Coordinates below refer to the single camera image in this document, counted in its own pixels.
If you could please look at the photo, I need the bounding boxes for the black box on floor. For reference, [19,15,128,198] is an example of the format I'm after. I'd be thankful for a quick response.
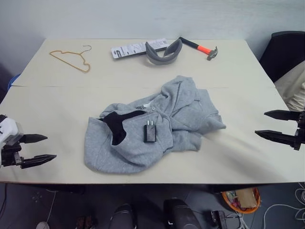
[209,210,229,229]

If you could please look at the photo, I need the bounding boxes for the brown cardboard piece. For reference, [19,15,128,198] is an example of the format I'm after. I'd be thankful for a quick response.
[234,188,257,208]

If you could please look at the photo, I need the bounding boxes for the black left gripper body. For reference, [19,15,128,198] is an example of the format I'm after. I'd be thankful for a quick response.
[0,142,24,169]

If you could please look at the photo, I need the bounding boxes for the orange basket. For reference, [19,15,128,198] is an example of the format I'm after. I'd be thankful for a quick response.
[221,187,261,214]

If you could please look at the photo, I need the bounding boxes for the grey zip hoodie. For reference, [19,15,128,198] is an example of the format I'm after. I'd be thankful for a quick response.
[83,75,227,174]

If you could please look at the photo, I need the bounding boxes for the grey padded strap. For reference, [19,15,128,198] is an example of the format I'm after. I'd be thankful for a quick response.
[144,39,183,68]

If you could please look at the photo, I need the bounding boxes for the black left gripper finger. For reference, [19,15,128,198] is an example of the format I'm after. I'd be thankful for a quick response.
[22,134,49,145]
[20,154,58,170]

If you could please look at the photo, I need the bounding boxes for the dark bulky object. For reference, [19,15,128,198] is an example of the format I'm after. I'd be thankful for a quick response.
[0,62,16,104]

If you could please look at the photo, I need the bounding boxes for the dark rounded shape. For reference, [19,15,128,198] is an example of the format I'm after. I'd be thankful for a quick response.
[110,203,138,229]
[163,198,203,229]

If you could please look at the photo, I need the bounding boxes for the black white packaging card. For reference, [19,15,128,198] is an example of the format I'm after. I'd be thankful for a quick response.
[110,38,169,61]

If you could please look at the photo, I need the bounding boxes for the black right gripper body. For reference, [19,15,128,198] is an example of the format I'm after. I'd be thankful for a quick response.
[293,111,305,151]

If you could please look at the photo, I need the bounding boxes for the blue object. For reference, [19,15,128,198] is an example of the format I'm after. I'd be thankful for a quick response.
[9,73,22,89]

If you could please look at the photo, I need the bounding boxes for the orange black handled hammer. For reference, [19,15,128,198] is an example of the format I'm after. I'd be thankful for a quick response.
[178,36,219,61]

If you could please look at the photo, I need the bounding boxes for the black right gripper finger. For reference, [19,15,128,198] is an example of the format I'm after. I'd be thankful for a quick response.
[254,129,297,150]
[264,109,300,122]

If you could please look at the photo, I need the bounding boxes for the orange wire hanger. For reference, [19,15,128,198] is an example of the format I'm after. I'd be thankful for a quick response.
[49,44,92,73]

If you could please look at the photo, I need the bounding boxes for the beige cushion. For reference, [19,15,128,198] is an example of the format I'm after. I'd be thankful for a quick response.
[274,62,305,112]

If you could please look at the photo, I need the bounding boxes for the black chair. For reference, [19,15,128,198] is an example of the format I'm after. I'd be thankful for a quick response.
[259,31,305,83]

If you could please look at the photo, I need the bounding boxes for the white floor cables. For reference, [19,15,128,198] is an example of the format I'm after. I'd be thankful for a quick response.
[263,182,305,229]

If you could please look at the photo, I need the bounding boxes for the black plug charger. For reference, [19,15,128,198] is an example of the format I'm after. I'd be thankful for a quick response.
[142,118,157,144]

